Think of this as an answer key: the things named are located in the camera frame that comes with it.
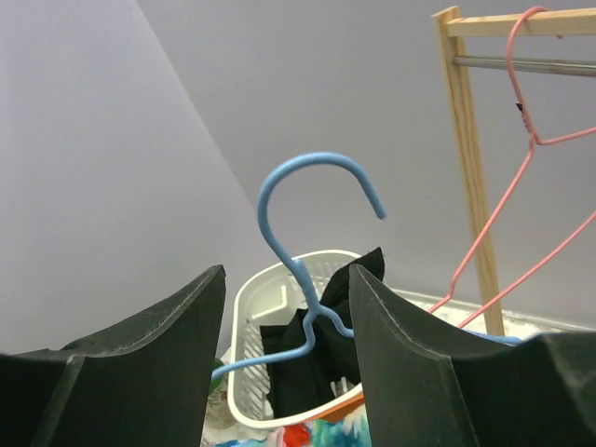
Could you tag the wooden clothes rack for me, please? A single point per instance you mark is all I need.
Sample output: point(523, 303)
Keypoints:
point(465, 116)

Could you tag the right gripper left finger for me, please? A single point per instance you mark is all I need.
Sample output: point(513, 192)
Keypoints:
point(141, 382)

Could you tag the blue floral garment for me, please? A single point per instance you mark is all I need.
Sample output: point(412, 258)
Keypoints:
point(316, 433)

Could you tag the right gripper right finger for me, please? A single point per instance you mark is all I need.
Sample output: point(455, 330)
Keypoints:
point(428, 383)

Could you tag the orange plastic tub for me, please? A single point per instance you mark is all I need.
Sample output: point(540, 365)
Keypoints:
point(339, 410)

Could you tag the black skirt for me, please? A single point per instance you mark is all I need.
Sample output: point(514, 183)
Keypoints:
point(330, 346)

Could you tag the white laundry basket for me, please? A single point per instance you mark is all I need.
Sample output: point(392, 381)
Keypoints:
point(271, 297)

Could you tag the blue wire hanger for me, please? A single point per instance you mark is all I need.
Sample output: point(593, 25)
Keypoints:
point(296, 266)

